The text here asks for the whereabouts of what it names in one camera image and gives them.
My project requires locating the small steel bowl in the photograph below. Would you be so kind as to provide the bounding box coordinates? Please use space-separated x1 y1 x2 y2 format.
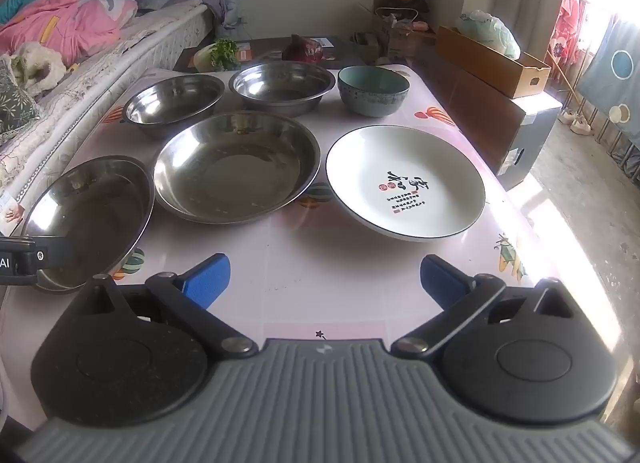
121 74 226 139

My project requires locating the white ceramic plate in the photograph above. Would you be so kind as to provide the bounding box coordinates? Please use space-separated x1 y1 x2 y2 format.
326 126 487 243

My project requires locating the napa cabbage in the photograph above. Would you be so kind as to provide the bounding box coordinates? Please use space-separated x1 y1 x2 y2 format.
194 39 241 73

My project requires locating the blue circle-print cloth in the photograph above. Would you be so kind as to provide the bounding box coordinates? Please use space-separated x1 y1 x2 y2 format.
577 18 640 150

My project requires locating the green floral pillow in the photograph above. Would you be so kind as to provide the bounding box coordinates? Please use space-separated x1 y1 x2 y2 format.
0 60 42 137

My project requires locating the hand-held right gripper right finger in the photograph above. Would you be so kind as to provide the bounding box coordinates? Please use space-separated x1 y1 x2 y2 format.
391 254 576 359

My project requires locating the grey plastic cabinet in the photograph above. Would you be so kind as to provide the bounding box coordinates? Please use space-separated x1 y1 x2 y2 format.
495 93 564 192

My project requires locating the white fluffy blanket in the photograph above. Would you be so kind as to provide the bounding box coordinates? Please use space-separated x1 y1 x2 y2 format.
0 40 69 95

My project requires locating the large steel bowl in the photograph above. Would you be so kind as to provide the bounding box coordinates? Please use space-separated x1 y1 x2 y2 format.
19 156 156 294

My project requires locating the pink printed tablecloth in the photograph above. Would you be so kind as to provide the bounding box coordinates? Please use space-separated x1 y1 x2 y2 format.
0 62 557 424

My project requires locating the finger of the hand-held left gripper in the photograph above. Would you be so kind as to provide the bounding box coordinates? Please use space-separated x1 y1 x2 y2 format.
12 238 77 276

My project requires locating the pink hanging garment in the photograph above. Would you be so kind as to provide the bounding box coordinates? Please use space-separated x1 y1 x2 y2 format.
556 0 602 70

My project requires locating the open cardboard box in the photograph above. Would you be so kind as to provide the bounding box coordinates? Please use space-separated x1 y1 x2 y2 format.
357 2 437 62

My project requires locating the white embroidered bed mattress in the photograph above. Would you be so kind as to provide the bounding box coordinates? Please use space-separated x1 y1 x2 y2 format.
0 0 209 206

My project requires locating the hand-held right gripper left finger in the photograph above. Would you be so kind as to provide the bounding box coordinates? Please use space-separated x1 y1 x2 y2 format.
85 253 259 359

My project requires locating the small green box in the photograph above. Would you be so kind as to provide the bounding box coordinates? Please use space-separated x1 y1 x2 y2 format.
350 32 382 60

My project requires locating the pink printed quilt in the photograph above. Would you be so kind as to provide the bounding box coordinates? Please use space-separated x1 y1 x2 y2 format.
0 0 139 55

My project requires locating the large steel plate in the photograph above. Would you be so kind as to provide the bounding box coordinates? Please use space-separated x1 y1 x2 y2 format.
152 112 321 224

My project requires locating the teal ceramic bowl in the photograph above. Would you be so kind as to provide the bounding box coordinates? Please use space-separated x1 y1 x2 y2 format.
337 66 411 118

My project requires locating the red onion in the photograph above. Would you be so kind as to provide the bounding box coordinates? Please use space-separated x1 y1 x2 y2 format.
281 34 325 66

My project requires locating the long cardboard tray box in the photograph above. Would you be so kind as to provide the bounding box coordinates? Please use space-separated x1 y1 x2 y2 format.
436 26 552 99

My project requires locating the brown wooden board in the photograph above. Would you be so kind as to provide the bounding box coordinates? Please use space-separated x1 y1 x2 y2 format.
405 60 527 177

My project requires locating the dark flat printed box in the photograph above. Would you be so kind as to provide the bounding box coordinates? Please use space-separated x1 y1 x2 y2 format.
175 36 362 72

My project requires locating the pale green plastic bag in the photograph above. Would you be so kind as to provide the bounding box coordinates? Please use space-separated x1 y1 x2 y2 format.
456 10 521 60

